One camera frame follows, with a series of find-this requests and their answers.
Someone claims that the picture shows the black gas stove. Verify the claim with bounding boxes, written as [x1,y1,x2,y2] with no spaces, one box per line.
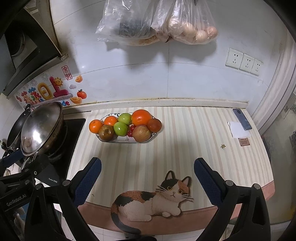
[36,118,86,186]

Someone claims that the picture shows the black frying pan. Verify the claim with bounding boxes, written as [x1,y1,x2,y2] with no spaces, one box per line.
[1,104,31,158]

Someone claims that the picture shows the steel wok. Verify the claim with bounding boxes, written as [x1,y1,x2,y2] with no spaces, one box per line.
[21,102,64,169]

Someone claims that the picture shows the small brown square card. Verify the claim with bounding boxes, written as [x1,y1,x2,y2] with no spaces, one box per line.
[238,138,250,147]

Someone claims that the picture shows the white paper napkin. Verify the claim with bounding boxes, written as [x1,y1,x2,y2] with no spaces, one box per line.
[227,121,251,138]

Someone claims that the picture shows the blue smartphone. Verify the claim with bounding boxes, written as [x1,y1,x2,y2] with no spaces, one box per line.
[233,108,252,131]

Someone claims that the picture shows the striped cat counter mat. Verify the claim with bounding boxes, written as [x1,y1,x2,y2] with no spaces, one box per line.
[68,107,275,235]

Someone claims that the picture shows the brown-green pear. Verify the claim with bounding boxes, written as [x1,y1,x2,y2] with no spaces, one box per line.
[98,125,115,142]

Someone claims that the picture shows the floral ceramic fruit plate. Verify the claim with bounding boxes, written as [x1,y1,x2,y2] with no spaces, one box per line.
[95,112,159,144]

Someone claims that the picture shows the lower green apple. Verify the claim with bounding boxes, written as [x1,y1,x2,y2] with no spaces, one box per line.
[113,121,128,137]

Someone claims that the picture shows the green apple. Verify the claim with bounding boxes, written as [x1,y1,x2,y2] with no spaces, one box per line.
[117,113,132,126]
[113,121,128,137]

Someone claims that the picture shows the red-yellow apple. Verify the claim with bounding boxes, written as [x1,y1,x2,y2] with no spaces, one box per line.
[132,125,151,143]

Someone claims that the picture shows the upper green apple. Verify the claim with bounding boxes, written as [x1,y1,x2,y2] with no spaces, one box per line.
[117,113,132,126]

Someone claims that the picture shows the dark orange tangerine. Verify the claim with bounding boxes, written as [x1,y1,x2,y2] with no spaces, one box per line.
[147,118,162,133]

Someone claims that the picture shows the large orange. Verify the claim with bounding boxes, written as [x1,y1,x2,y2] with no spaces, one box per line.
[132,109,152,126]

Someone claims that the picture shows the range hood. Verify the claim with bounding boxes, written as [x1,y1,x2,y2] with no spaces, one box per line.
[1,1,68,97]

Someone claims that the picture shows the plastic bag of eggs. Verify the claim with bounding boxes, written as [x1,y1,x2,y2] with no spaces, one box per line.
[151,0,218,45]

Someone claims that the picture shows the plastic bag dark contents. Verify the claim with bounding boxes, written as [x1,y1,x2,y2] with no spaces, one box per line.
[96,0,159,46]

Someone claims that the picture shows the colourful wall sticker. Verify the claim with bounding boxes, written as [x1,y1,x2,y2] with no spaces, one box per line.
[14,64,88,108]

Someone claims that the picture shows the white wall sockets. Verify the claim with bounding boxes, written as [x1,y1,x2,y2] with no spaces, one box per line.
[225,48,263,76]

